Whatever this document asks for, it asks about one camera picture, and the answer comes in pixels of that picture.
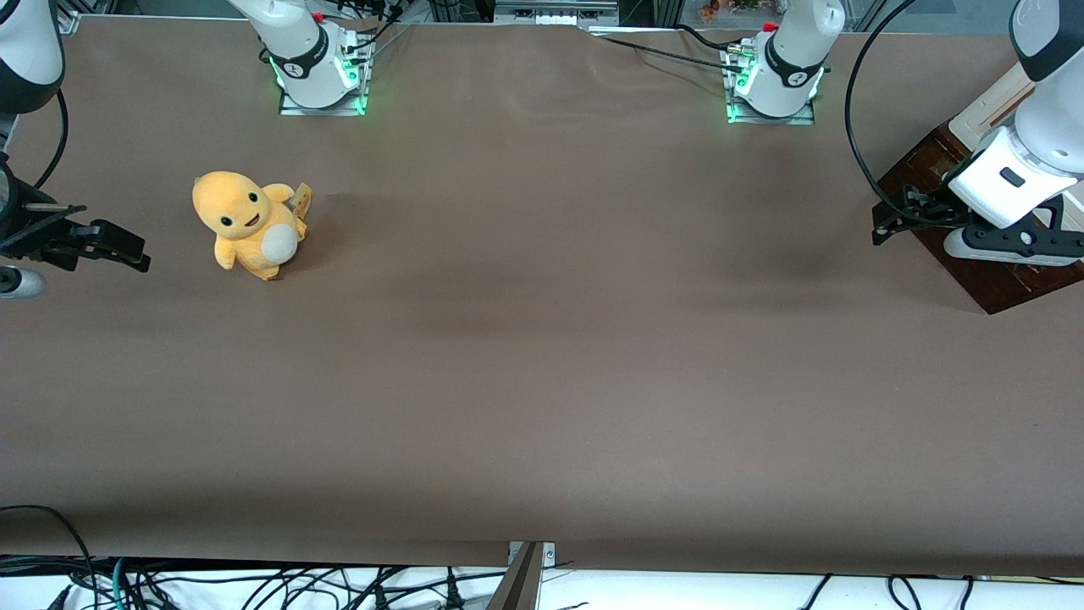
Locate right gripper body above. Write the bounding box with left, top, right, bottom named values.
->
left=0, top=158, right=19, bottom=252

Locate wooden drawer cabinet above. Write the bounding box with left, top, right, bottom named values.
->
left=872, top=59, right=1084, bottom=316

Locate yellow plush toy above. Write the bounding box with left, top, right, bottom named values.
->
left=191, top=170, right=313, bottom=282

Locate brown table cover sheet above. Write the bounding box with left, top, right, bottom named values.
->
left=0, top=15, right=1084, bottom=579

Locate grey power strip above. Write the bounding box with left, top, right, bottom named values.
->
left=494, top=0, right=621, bottom=26

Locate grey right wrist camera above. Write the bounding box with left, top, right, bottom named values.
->
left=0, top=268, right=45, bottom=299

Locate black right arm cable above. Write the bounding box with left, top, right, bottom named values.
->
left=32, top=87, right=70, bottom=192

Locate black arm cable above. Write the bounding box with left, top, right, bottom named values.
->
left=32, top=87, right=70, bottom=192
left=843, top=0, right=971, bottom=230

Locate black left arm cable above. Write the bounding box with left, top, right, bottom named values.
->
left=843, top=0, right=971, bottom=230

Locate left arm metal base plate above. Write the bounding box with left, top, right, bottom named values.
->
left=725, top=41, right=816, bottom=126

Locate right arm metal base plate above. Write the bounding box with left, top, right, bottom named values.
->
left=278, top=24, right=371, bottom=118

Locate short black table cable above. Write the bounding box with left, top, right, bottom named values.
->
left=676, top=23, right=739, bottom=52

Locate long black table cable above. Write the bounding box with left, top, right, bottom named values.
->
left=587, top=30, right=746, bottom=73

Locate black looped cable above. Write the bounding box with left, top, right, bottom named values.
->
left=0, top=504, right=97, bottom=610

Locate black base cable bundle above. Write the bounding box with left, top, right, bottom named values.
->
left=339, top=0, right=418, bottom=67

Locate silver metal bracket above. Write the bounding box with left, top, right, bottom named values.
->
left=506, top=541, right=557, bottom=567

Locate grey camera mount pole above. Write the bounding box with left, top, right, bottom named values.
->
left=485, top=542, right=545, bottom=610

